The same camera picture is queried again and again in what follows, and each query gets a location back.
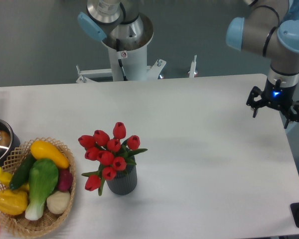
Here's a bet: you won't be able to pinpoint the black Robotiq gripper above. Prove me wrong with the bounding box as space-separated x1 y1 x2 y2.
246 78 299 129

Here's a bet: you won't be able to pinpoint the red tulip bouquet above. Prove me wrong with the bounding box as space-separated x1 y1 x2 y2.
78 122 147 196

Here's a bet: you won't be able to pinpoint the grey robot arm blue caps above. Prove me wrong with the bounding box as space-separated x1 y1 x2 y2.
77 0 299 122

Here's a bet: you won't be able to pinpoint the dark grey ribbed vase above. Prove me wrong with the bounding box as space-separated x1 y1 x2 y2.
105 157 137 195

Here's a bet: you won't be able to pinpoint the blue plastic bag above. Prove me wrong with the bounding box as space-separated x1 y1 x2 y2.
283 0 299 21

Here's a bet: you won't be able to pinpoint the red radish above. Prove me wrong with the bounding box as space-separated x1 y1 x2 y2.
57 169 73 192

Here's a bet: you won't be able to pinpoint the white garlic bulb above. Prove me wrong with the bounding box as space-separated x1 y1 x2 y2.
46 191 70 215

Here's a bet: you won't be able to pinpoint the yellow squash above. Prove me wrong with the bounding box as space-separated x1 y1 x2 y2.
30 140 70 169

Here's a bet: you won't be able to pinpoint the green bok choy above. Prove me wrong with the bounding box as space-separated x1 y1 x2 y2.
25 158 58 221

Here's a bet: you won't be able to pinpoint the green cucumber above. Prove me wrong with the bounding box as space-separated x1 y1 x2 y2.
9 153 36 190

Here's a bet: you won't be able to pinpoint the small yellow gourd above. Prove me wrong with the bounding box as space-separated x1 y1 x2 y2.
0 167 29 192

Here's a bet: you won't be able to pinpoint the yellow bell pepper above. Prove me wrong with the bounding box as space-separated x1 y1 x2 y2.
0 189 28 216

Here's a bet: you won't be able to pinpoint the woven wicker basket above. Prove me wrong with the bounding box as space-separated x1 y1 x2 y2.
0 137 76 239

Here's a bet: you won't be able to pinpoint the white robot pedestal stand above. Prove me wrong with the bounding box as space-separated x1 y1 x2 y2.
75 12 199 84

